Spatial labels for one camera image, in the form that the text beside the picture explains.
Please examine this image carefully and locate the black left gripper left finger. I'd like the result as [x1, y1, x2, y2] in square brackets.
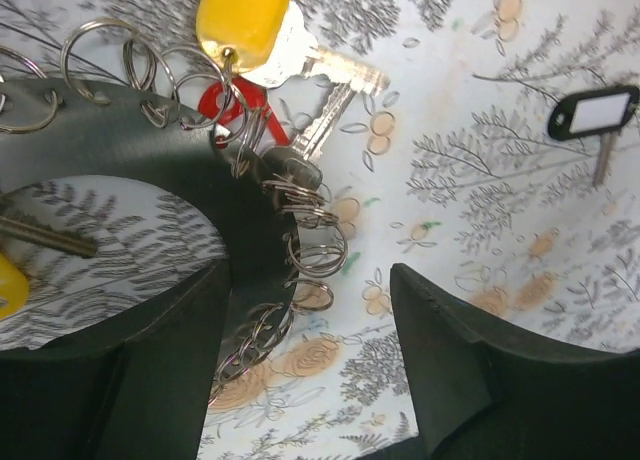
[1, 261, 231, 459]

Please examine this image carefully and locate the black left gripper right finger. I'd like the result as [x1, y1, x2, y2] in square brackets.
[389, 262, 640, 460]

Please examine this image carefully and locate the steel disc with keyrings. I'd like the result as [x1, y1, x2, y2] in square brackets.
[1, 31, 348, 399]

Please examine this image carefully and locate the yellow key tag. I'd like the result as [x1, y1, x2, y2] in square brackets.
[0, 255, 30, 318]
[196, 0, 290, 73]

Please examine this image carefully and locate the brass key inside disc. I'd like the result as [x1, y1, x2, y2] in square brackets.
[1, 215, 98, 258]

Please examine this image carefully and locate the floral table mat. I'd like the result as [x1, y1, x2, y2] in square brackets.
[1, 0, 639, 459]

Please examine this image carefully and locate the silver key with dark head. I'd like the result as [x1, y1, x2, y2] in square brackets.
[262, 84, 356, 191]

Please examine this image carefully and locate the silver key on black tag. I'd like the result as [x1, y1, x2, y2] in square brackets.
[592, 132, 618, 188]

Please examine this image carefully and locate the red key tag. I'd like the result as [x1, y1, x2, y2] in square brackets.
[198, 77, 290, 146]

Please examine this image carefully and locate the black key tag white label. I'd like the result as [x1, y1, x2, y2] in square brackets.
[547, 85, 639, 141]

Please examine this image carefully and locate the silver key under yellow tag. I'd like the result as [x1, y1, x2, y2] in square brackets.
[242, 1, 390, 95]

